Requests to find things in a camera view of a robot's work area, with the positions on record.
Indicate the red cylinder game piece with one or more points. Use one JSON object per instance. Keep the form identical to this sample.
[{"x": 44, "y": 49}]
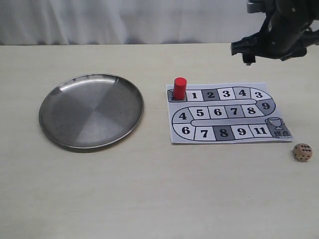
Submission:
[{"x": 179, "y": 89}]

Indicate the round metal plate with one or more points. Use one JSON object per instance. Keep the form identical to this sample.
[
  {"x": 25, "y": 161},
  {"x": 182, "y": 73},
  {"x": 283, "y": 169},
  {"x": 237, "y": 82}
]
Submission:
[{"x": 91, "y": 111}]

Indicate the printed paper game board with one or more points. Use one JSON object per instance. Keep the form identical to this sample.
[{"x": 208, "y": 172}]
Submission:
[{"x": 225, "y": 113}]

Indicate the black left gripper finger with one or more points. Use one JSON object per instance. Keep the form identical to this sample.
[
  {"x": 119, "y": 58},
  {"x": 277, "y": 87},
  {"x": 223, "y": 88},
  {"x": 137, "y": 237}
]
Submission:
[{"x": 244, "y": 47}]

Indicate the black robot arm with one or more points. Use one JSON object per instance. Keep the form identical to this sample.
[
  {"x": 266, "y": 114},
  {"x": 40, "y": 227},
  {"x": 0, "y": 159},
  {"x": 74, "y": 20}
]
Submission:
[{"x": 288, "y": 8}]

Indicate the wooden die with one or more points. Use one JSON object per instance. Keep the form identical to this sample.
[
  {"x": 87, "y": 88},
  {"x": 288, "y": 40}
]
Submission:
[{"x": 302, "y": 152}]

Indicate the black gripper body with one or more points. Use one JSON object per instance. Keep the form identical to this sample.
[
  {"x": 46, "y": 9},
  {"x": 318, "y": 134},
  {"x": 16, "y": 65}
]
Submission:
[{"x": 283, "y": 38}]

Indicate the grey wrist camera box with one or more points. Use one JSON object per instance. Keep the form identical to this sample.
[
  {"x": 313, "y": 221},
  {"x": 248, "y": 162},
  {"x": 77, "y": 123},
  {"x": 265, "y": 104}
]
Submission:
[{"x": 256, "y": 6}]

